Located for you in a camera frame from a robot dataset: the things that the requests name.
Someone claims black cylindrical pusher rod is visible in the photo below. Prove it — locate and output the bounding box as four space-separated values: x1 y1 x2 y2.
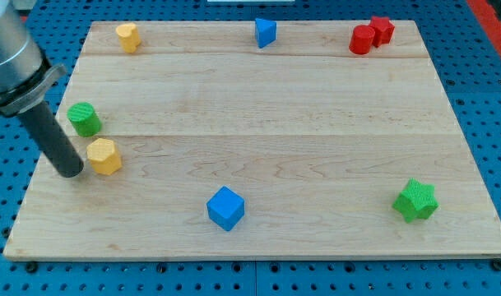
17 101 84 178

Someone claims blue cube block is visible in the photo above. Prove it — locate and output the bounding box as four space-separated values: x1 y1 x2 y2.
206 186 245 231

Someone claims green star block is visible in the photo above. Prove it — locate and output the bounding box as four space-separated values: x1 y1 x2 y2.
392 178 438 223

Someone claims blue triangle block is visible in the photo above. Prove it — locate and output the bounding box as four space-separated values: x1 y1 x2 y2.
254 18 277 49

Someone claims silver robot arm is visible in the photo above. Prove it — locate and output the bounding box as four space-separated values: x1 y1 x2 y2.
0 0 84 178

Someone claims wooden board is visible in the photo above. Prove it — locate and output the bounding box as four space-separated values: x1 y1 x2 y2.
4 21 501 261

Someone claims yellow hexagon block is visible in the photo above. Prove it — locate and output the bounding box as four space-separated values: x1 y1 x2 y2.
86 138 123 175

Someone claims yellow heart block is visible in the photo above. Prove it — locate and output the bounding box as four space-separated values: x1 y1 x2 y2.
115 22 141 53

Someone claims red star block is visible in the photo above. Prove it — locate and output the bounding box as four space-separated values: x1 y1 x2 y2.
369 16 395 48

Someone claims blue pegboard base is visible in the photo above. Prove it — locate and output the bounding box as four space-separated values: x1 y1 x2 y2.
0 0 501 295

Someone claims green cylinder block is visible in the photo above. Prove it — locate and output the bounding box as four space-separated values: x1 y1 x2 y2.
67 102 102 137

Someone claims red cylinder block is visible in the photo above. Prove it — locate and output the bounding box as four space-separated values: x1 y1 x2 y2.
349 25 375 55

